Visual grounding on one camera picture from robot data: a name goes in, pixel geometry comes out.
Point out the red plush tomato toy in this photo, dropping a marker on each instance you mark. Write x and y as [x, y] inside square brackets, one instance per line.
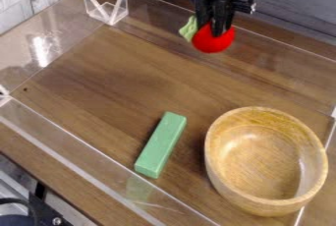
[201, 38]

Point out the green rectangular block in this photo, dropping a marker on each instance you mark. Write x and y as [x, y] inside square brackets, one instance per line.
[152, 159]

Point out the wooden bowl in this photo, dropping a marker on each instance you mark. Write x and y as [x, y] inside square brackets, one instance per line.
[265, 160]

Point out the clear acrylic corner bracket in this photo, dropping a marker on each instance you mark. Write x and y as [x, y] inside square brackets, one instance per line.
[106, 12]

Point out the clear acrylic barrier wall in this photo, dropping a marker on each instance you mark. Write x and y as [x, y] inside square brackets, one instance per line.
[89, 87]

